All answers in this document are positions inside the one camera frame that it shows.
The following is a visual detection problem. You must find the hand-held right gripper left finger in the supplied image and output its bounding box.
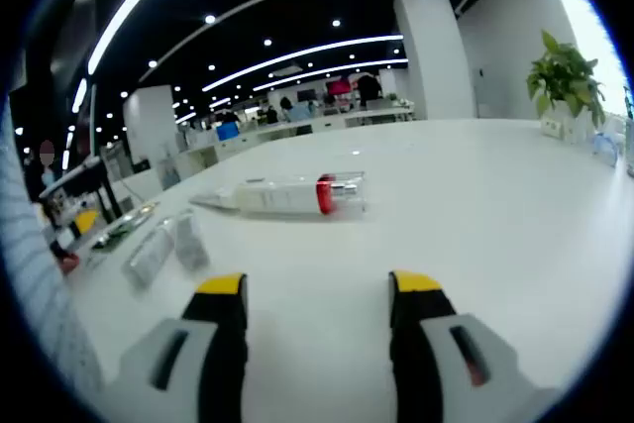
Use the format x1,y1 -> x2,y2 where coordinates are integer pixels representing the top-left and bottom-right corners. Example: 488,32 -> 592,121
101,272 -> 249,423

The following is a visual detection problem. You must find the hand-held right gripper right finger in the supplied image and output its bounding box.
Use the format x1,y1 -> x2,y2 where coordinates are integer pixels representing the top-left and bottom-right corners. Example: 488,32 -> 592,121
387,269 -> 566,423

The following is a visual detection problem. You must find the green black skincare sachet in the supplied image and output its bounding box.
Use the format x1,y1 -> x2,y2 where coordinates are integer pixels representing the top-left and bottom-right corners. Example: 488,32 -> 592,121
90,222 -> 132,253

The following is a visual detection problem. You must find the large white skincare tube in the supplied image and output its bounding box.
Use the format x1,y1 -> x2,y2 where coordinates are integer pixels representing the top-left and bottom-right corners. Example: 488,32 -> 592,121
189,170 -> 367,214

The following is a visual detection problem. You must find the grey bar on black stand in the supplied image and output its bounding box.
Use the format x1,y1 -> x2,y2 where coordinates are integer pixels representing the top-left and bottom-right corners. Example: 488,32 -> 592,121
38,155 -> 124,226

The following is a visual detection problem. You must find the person's striped shirt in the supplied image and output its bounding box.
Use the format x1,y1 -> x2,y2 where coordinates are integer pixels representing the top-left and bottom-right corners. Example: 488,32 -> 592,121
0,95 -> 106,397

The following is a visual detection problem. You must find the long white counter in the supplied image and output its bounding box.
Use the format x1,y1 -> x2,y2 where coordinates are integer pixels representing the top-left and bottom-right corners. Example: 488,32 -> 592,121
175,104 -> 416,169

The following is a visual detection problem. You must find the pale blue plastic item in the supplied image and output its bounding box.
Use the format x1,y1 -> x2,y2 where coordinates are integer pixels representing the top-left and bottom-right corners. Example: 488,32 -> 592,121
591,129 -> 621,167

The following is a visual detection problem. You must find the potted green plant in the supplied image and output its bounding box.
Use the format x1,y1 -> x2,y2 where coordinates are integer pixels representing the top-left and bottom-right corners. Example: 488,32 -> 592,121
525,29 -> 608,147

